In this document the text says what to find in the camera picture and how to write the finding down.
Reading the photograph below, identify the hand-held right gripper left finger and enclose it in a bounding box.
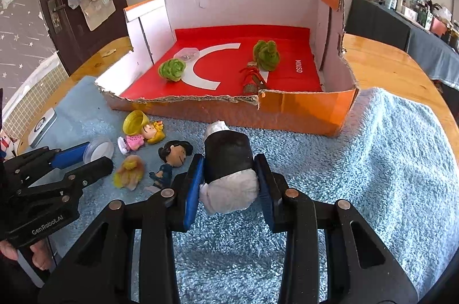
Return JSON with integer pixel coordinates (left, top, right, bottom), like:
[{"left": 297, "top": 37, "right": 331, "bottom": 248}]
[{"left": 38, "top": 153, "right": 206, "bottom": 304}]

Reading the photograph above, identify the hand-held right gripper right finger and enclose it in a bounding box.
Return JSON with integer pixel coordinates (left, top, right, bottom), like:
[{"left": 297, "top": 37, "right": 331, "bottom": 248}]
[{"left": 254, "top": 153, "right": 420, "bottom": 304}]

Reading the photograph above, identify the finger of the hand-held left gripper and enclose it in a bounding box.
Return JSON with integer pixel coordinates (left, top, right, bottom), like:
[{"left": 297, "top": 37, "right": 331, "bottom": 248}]
[
  {"left": 2, "top": 142, "right": 91, "bottom": 179},
  {"left": 14, "top": 156, "right": 114, "bottom": 208}
]

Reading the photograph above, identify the clear round plastic lid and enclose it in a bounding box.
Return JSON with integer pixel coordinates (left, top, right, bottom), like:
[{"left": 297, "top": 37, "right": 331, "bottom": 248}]
[{"left": 82, "top": 136, "right": 114, "bottom": 163}]

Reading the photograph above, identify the yellow yarn doll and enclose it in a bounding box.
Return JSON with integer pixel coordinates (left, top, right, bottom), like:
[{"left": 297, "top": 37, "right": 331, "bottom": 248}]
[{"left": 113, "top": 155, "right": 145, "bottom": 190}]

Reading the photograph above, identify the dark-haired boy figurine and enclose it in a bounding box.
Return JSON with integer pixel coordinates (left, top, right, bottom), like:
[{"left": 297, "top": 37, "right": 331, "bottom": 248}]
[{"left": 145, "top": 140, "right": 194, "bottom": 197}]

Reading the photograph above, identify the black and white doll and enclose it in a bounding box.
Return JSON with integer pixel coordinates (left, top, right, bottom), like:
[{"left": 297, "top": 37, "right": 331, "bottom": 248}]
[{"left": 198, "top": 121, "right": 260, "bottom": 216}]

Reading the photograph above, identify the yellow cup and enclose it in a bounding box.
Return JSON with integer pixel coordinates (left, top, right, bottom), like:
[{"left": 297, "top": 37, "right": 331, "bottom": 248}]
[{"left": 122, "top": 110, "right": 149, "bottom": 136}]

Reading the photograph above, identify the blonde girl figurine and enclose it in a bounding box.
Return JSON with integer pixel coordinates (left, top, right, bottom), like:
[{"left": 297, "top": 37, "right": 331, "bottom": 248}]
[{"left": 118, "top": 121, "right": 166, "bottom": 156}]

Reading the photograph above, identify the orange cardboard box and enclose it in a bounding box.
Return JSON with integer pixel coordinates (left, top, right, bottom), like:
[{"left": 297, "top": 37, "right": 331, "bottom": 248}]
[{"left": 95, "top": 0, "right": 360, "bottom": 138}]

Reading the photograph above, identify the red wooden figurine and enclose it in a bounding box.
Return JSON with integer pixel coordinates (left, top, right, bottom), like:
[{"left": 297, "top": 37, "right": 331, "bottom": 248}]
[{"left": 240, "top": 62, "right": 269, "bottom": 96}]

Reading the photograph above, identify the small green yarn ball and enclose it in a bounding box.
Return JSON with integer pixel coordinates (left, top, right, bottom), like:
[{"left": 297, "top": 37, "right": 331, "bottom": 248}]
[{"left": 158, "top": 58, "right": 187, "bottom": 83}]

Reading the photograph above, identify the large green yarn flower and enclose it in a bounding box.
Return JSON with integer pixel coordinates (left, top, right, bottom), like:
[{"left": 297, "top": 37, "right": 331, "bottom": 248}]
[{"left": 252, "top": 39, "right": 281, "bottom": 72}]

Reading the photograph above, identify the small clear cup with beads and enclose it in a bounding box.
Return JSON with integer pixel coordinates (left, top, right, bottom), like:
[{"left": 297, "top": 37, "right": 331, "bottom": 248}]
[{"left": 175, "top": 47, "right": 199, "bottom": 62}]

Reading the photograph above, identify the person's left hand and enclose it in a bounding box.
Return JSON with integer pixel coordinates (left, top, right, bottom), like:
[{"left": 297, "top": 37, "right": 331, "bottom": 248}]
[{"left": 0, "top": 239, "right": 54, "bottom": 272}]

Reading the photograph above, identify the white tin case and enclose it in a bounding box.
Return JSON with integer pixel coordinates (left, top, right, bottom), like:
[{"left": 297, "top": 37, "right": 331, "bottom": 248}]
[{"left": 29, "top": 109, "right": 58, "bottom": 149}]

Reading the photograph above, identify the blue fluffy towel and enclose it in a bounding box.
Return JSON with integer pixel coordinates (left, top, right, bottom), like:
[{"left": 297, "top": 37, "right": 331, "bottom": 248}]
[{"left": 22, "top": 74, "right": 459, "bottom": 304}]

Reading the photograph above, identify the dresser with dark cloth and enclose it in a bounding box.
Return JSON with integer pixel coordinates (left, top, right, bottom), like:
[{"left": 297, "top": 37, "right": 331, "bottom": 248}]
[{"left": 345, "top": 0, "right": 459, "bottom": 91}]

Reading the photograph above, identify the group of cosmetics bottles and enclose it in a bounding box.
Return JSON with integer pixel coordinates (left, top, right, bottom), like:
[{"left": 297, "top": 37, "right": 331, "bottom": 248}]
[{"left": 375, "top": 0, "right": 459, "bottom": 50}]

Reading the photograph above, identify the metal door handle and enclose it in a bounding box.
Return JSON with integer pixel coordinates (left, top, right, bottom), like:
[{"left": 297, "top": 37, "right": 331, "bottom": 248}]
[{"left": 47, "top": 0, "right": 67, "bottom": 35}]

